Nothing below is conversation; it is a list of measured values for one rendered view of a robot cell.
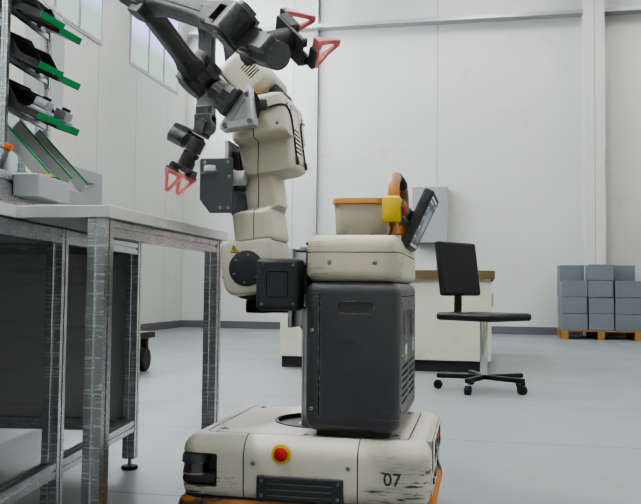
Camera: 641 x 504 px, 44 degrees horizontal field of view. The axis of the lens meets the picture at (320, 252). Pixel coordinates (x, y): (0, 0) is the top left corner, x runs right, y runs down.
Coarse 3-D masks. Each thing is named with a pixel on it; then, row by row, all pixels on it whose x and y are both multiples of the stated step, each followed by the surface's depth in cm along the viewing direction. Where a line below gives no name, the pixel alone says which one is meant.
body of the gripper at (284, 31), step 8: (280, 16) 165; (280, 24) 166; (288, 24) 164; (272, 32) 162; (280, 32) 162; (288, 32) 163; (296, 32) 162; (280, 40) 161; (288, 40) 162; (296, 40) 162; (304, 40) 161; (296, 48) 163; (296, 56) 165
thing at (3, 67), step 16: (48, 32) 280; (48, 48) 280; (0, 64) 247; (0, 80) 246; (48, 80) 279; (0, 96) 246; (48, 96) 279; (0, 112) 246; (0, 128) 246; (48, 128) 279; (0, 144) 246
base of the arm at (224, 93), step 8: (216, 88) 219; (224, 88) 218; (232, 88) 219; (208, 96) 220; (216, 96) 219; (224, 96) 217; (232, 96) 215; (216, 104) 219; (224, 104) 215; (232, 104) 218; (224, 112) 216
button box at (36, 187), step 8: (16, 176) 205; (24, 176) 205; (32, 176) 205; (40, 176) 206; (16, 184) 205; (24, 184) 205; (32, 184) 205; (40, 184) 206; (48, 184) 211; (56, 184) 216; (64, 184) 222; (16, 192) 205; (24, 192) 205; (32, 192) 205; (40, 192) 206; (48, 192) 211; (56, 192) 216; (64, 192) 222; (32, 200) 216; (40, 200) 215; (48, 200) 215; (56, 200) 216; (64, 200) 222
